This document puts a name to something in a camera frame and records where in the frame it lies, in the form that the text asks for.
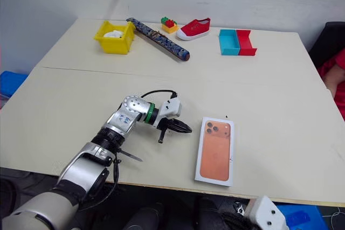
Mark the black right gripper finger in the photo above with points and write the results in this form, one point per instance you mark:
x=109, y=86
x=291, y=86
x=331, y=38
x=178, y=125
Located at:
x=237, y=220

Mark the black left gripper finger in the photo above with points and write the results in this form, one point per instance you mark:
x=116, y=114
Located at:
x=181, y=130
x=180, y=124

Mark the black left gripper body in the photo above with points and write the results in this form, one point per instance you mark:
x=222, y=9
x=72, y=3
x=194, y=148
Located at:
x=164, y=125

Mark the white phone box lid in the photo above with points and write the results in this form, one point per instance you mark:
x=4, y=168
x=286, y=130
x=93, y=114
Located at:
x=215, y=154

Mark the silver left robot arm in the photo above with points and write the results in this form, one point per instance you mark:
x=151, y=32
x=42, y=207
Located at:
x=89, y=168

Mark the grey zip tie tail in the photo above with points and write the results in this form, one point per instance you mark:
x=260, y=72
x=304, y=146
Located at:
x=132, y=156

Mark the blue patterned long case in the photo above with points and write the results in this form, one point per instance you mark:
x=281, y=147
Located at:
x=159, y=38

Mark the blue open tray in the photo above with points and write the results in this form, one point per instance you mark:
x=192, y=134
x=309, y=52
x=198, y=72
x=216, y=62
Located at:
x=228, y=48

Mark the dark rounded shape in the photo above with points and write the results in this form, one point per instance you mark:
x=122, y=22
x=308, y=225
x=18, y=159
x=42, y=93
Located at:
x=147, y=217

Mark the yellow plastic bin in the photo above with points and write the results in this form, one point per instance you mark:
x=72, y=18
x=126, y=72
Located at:
x=114, y=45

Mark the red canvas shoe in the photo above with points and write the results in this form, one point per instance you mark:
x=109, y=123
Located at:
x=194, y=28

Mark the red open tray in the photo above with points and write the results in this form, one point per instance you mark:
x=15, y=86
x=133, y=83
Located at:
x=246, y=49

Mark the red toy brick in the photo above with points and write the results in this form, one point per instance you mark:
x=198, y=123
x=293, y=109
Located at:
x=170, y=23

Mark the white crumpled cloth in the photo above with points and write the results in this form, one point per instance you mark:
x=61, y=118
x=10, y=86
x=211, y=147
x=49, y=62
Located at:
x=114, y=34

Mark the green toy brick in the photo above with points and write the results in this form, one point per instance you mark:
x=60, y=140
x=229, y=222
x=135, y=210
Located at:
x=164, y=20

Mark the blue plastic object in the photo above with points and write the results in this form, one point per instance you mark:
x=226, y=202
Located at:
x=10, y=83

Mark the person in red clothes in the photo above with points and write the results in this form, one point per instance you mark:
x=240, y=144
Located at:
x=334, y=79

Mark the black chair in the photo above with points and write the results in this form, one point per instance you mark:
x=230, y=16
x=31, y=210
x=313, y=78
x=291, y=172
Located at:
x=323, y=44

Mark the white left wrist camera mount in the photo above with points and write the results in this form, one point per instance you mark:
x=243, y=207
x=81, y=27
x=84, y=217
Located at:
x=171, y=107

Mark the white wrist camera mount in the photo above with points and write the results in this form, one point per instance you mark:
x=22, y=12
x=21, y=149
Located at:
x=171, y=107
x=266, y=214

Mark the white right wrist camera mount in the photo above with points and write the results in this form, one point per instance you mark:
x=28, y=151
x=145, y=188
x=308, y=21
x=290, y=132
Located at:
x=266, y=214

